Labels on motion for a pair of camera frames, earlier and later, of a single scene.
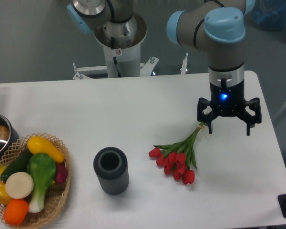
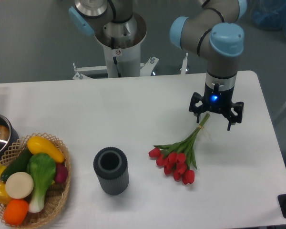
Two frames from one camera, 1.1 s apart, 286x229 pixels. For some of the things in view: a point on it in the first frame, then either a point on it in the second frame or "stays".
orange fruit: x=15 y=212 stays
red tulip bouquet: x=176 y=159 stays
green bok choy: x=41 y=169 stays
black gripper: x=229 y=101 to x=217 y=100
